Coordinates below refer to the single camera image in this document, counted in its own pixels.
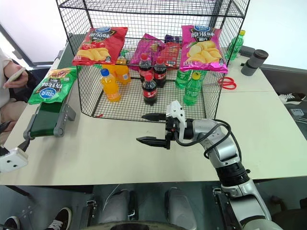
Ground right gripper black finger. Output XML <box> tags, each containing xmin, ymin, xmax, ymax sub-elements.
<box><xmin>136</xmin><ymin>136</ymin><xmax>172</xmax><ymax>150</ymax></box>
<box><xmin>141</xmin><ymin>113</ymin><xmax>167</xmax><ymax>123</ymax></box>

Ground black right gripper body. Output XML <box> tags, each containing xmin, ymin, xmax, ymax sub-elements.
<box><xmin>165</xmin><ymin>118</ymin><xmax>181</xmax><ymax>142</ymax></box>

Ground white smartphone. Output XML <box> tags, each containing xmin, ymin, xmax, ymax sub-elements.
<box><xmin>2</xmin><ymin>67</ymin><xmax>27</xmax><ymax>89</ymax></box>

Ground green belt mini conveyor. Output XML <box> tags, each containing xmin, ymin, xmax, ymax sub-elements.
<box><xmin>22</xmin><ymin>68</ymin><xmax>77</xmax><ymax>140</ymax></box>

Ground person's hand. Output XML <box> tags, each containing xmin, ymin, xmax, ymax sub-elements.
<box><xmin>3</xmin><ymin>70</ymin><xmax>30</xmax><ymax>90</ymax></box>

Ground cola bottle red cap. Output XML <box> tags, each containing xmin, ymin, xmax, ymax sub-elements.
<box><xmin>142</xmin><ymin>73</ymin><xmax>158</xmax><ymax>106</ymax></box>
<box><xmin>153</xmin><ymin>57</ymin><xmax>168</xmax><ymax>89</ymax></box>
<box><xmin>139</xmin><ymin>53</ymin><xmax>153</xmax><ymax>84</ymax></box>

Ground green soda bottle yellow cap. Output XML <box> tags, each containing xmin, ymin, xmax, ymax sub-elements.
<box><xmin>183</xmin><ymin>71</ymin><xmax>203</xmax><ymax>106</ymax></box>
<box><xmin>224</xmin><ymin>29</ymin><xmax>246</xmax><ymax>61</ymax></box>

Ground person in white shirt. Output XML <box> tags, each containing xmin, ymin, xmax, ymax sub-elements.
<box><xmin>0</xmin><ymin>47</ymin><xmax>30</xmax><ymax>135</ymax></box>

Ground orange soda bottle blue cap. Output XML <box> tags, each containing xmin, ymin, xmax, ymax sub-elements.
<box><xmin>100</xmin><ymin>68</ymin><xmax>122</xmax><ymax>104</ymax></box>

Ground green potato chips bag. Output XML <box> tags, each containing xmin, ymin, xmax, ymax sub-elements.
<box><xmin>27</xmin><ymin>67</ymin><xmax>79</xmax><ymax>105</ymax></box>

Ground small red snack bag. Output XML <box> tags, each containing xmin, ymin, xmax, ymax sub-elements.
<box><xmin>164</xmin><ymin>42</ymin><xmax>181</xmax><ymax>68</ymax></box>

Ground small orange drink bottle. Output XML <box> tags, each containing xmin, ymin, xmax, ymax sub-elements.
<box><xmin>116</xmin><ymin>50</ymin><xmax>128</xmax><ymax>65</ymax></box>

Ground magenta snack bag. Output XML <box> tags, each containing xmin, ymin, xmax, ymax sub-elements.
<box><xmin>130</xmin><ymin>33</ymin><xmax>166</xmax><ymax>71</ymax></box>

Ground black canvas shoe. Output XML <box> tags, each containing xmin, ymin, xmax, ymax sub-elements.
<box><xmin>0</xmin><ymin>216</ymin><xmax>22</xmax><ymax>230</ymax></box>
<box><xmin>44</xmin><ymin>207</ymin><xmax>73</xmax><ymax>230</ymax></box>

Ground purple snack pack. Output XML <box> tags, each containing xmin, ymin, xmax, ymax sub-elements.
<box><xmin>164</xmin><ymin>34</ymin><xmax>183</xmax><ymax>44</ymax></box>

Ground pink potato chips bag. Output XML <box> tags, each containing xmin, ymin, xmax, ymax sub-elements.
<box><xmin>178</xmin><ymin>24</ymin><xmax>229</xmax><ymax>73</ymax></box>

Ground red potato chips bag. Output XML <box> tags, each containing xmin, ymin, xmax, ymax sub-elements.
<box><xmin>71</xmin><ymin>26</ymin><xmax>129</xmax><ymax>67</ymax></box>

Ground gray cylindrical flask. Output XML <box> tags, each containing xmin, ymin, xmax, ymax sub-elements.
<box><xmin>240</xmin><ymin>49</ymin><xmax>270</xmax><ymax>77</ymax></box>

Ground black and white sneaker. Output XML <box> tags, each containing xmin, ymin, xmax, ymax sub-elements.
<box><xmin>278</xmin><ymin>92</ymin><xmax>307</xmax><ymax>104</ymax></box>

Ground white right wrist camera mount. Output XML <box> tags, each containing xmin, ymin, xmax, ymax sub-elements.
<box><xmin>165</xmin><ymin>100</ymin><xmax>188</xmax><ymax>141</ymax></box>

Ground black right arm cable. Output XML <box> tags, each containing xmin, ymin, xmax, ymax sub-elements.
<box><xmin>174</xmin><ymin>119</ymin><xmax>242</xmax><ymax>160</ymax></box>

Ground black wire mesh rack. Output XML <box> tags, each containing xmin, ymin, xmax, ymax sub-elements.
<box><xmin>55</xmin><ymin>0</ymin><xmax>251</xmax><ymax>124</ymax></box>

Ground red handled scissors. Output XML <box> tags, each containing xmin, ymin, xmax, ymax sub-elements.
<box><xmin>217</xmin><ymin>76</ymin><xmax>238</xmax><ymax>91</ymax></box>

